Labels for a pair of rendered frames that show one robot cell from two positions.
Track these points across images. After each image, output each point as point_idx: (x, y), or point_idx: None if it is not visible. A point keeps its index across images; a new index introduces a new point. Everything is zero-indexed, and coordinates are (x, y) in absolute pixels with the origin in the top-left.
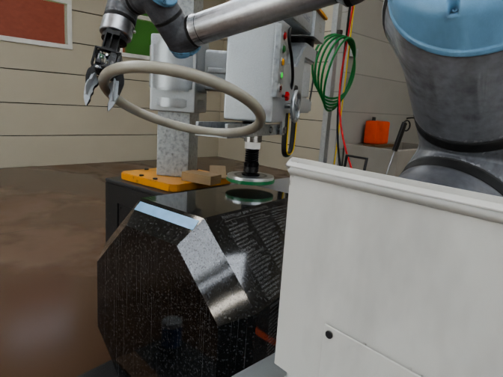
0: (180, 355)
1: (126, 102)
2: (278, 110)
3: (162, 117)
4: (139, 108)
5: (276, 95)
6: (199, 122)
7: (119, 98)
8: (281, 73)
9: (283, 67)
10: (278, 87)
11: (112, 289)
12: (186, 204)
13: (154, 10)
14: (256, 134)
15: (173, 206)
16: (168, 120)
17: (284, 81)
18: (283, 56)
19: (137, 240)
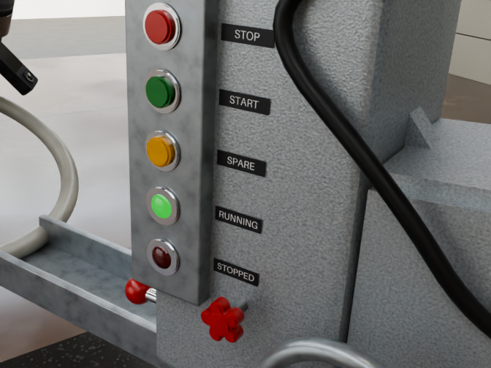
0: None
1: (37, 132)
2: (231, 355)
3: (63, 182)
4: (56, 150)
5: (132, 271)
6: (40, 218)
7: (24, 123)
8: (147, 197)
9: (185, 178)
10: (145, 250)
11: None
12: (71, 363)
13: None
14: (150, 358)
15: (65, 346)
16: (60, 190)
17: (302, 261)
18: (173, 126)
19: None
